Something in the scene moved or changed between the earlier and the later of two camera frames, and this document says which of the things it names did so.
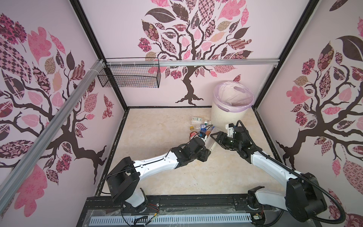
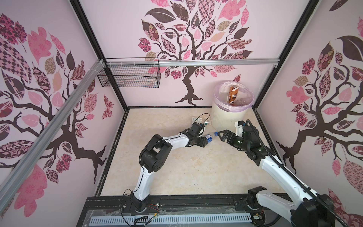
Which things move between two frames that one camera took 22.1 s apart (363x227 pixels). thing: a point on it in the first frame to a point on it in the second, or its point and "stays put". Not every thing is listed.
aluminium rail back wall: [193, 62] stays put
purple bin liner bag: [232, 96] stays put
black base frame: [276, 216] stays put
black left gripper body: [202, 156] to [199, 141]
